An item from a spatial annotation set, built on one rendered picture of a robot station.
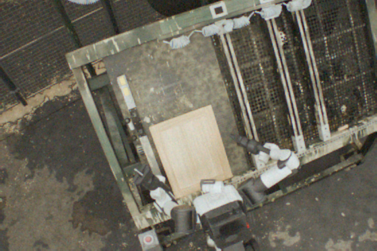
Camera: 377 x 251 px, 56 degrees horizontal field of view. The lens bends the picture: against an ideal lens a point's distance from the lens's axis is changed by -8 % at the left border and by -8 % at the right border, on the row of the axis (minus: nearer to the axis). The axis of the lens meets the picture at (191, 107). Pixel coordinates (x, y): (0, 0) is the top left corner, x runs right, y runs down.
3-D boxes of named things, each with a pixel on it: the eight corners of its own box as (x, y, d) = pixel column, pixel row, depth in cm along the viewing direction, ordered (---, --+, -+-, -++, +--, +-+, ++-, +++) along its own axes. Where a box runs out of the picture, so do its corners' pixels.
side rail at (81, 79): (131, 209, 268) (132, 217, 257) (73, 66, 237) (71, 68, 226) (139, 206, 268) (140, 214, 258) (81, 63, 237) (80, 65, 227)
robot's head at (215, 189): (223, 198, 210) (220, 187, 205) (205, 198, 213) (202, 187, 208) (225, 189, 215) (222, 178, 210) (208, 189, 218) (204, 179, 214)
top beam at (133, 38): (71, 68, 231) (70, 70, 221) (66, 53, 228) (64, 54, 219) (365, -26, 258) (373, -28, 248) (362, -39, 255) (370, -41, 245)
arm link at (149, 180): (128, 179, 203) (139, 187, 212) (140, 187, 197) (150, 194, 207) (141, 161, 206) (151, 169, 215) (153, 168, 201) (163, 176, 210)
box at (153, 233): (148, 256, 256) (143, 250, 241) (143, 241, 263) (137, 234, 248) (163, 250, 257) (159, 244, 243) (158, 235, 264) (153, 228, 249)
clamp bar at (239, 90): (252, 167, 273) (264, 180, 250) (205, 7, 240) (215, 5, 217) (264, 162, 274) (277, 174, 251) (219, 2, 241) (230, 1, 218)
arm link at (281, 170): (292, 157, 203) (259, 179, 210) (304, 171, 207) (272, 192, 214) (288, 146, 214) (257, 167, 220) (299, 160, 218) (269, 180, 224)
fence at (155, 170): (164, 201, 265) (165, 204, 261) (116, 76, 238) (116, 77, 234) (171, 199, 265) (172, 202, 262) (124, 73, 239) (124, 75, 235)
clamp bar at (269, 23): (292, 150, 277) (307, 161, 254) (251, -8, 244) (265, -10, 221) (303, 145, 278) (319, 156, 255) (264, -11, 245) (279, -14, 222)
